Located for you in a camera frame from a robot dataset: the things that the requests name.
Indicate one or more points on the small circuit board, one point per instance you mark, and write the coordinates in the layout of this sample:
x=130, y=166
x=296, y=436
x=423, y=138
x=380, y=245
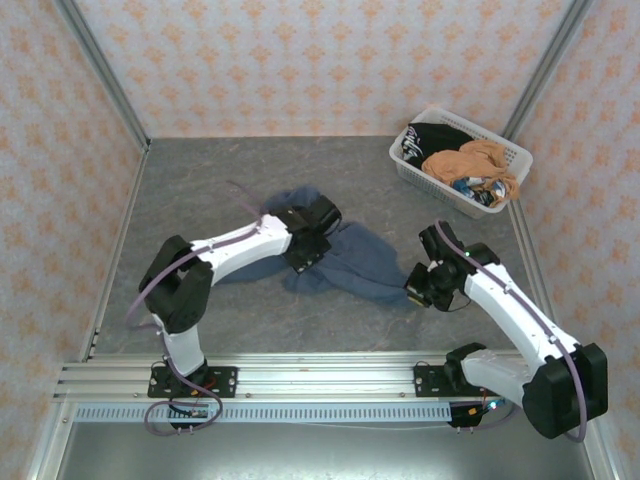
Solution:
x=196, y=413

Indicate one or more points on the orange t-shirt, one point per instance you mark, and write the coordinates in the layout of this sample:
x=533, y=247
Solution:
x=460, y=162

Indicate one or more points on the white plastic laundry basket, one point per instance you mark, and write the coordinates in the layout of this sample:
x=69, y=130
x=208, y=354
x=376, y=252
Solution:
x=415, y=172

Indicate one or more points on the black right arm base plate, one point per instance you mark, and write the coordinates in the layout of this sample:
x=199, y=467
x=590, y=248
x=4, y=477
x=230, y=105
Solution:
x=427, y=380

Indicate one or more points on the aluminium mounting rail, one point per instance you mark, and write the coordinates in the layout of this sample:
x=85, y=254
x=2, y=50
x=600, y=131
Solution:
x=325, y=375

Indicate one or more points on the grey metal panel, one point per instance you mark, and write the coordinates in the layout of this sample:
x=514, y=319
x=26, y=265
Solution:
x=325, y=452

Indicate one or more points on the blue and white patterned t-shirt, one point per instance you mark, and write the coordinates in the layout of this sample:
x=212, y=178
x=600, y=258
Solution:
x=470, y=187

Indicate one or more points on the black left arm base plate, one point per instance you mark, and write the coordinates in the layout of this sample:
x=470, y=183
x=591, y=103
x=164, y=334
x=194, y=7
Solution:
x=225, y=380

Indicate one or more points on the aluminium frame post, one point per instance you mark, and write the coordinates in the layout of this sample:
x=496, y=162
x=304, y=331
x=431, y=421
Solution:
x=545, y=65
x=100, y=65

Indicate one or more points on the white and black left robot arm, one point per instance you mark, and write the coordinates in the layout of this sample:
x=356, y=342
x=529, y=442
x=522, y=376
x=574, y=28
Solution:
x=240, y=245

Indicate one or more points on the black printed t-shirt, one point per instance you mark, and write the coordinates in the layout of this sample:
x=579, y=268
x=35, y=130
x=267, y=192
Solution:
x=435, y=137

